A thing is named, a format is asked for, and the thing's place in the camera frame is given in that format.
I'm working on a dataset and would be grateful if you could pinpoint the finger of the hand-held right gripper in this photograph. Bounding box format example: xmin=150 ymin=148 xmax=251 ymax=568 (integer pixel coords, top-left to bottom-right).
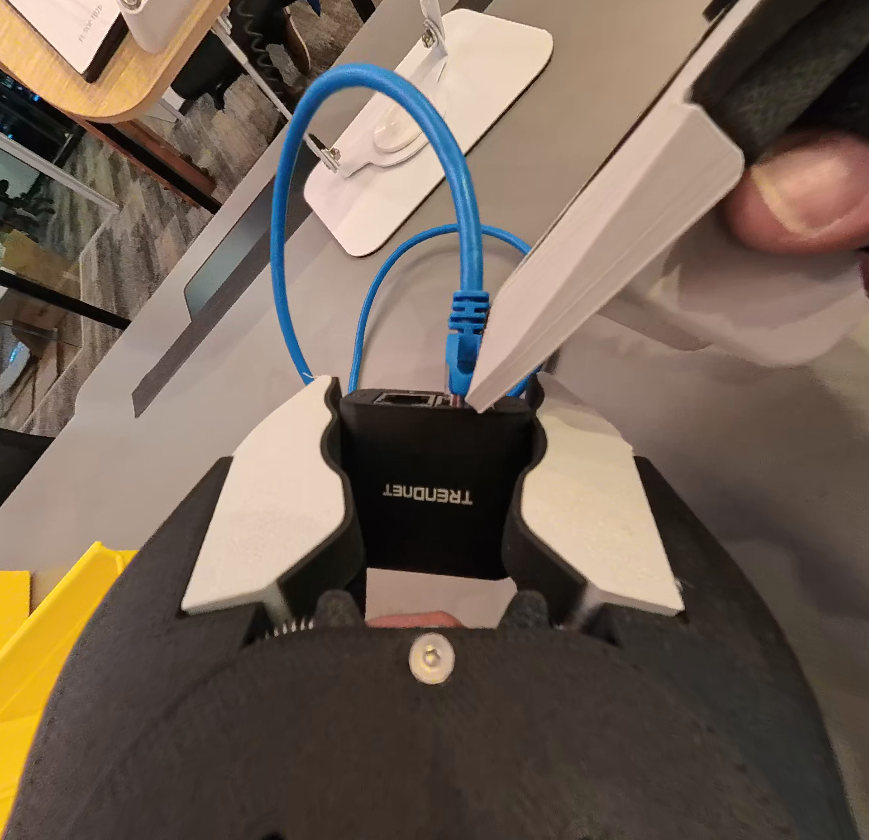
xmin=597 ymin=242 xmax=869 ymax=371
xmin=468 ymin=0 xmax=746 ymax=414

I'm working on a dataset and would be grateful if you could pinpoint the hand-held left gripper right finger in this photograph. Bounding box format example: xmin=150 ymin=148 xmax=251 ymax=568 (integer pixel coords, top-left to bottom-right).
xmin=504 ymin=378 xmax=685 ymax=628

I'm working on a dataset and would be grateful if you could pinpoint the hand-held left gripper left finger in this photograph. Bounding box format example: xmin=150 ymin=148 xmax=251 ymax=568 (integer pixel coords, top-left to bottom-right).
xmin=180 ymin=375 xmax=365 ymax=618

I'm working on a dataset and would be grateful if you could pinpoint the blue ethernet cable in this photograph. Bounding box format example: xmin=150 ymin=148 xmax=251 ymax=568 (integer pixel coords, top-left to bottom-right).
xmin=272 ymin=64 xmax=552 ymax=406

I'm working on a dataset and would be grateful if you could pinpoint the small black ethernet switch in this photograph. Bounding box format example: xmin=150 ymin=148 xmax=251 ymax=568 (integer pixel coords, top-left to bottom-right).
xmin=338 ymin=387 xmax=535 ymax=581

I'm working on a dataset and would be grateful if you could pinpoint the yellow plastic bin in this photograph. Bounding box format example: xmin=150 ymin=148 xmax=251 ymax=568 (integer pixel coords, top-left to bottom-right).
xmin=0 ymin=541 xmax=140 ymax=814

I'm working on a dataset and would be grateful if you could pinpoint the white document stand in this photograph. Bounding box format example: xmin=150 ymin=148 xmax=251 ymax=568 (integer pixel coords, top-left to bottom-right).
xmin=95 ymin=0 xmax=554 ymax=257

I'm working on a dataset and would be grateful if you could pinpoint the black metal pole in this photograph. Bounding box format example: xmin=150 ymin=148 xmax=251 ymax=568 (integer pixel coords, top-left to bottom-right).
xmin=0 ymin=269 xmax=131 ymax=331

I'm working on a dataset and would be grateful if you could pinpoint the printed instruction sheet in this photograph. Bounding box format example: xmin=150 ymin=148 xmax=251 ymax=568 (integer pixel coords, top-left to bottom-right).
xmin=0 ymin=0 xmax=130 ymax=78

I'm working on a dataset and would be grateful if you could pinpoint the dark desk cable channel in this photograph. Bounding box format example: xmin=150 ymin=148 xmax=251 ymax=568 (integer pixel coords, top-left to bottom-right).
xmin=131 ymin=0 xmax=493 ymax=418

